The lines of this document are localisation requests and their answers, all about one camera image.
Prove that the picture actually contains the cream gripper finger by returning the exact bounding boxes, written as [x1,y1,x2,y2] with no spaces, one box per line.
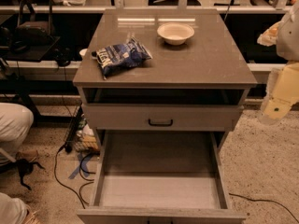
[259,63,299,125]

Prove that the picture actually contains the blue chip bag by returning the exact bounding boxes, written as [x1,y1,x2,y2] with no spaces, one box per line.
[92,36,152,79]

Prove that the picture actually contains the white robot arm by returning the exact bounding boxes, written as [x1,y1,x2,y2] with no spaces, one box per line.
[257,1,299,125]

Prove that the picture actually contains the grey drawer cabinet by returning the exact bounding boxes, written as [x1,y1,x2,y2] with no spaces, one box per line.
[73,8,257,145]

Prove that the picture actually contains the open grey middle drawer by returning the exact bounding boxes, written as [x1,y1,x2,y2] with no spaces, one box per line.
[76,130,247,224]

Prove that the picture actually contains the black bag on shelf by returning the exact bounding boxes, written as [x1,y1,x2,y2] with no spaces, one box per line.
[15,0,53,46]

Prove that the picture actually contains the person leg beige trousers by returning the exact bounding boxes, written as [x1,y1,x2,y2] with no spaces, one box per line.
[0,103,34,157]

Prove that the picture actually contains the black office chair base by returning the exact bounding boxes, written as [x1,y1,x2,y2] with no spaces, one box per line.
[0,159,43,190]

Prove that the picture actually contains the person knee beige trousers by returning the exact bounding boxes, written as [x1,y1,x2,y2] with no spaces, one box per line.
[0,193,27,224]

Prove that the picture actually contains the black cable on floor right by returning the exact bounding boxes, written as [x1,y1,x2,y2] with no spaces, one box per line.
[229,192,299,224]

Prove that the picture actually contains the black cable on floor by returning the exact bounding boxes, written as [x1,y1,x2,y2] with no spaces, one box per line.
[53,143,97,209]
[229,192,299,224]

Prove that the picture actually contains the closed top drawer black handle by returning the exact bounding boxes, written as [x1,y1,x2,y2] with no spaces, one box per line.
[82,104,243,132]

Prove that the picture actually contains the wire basket with items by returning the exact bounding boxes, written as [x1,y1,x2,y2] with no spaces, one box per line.
[63,107,99,153]

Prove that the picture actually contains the black cable on floor left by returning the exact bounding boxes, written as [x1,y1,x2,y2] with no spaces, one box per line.
[53,143,97,209]

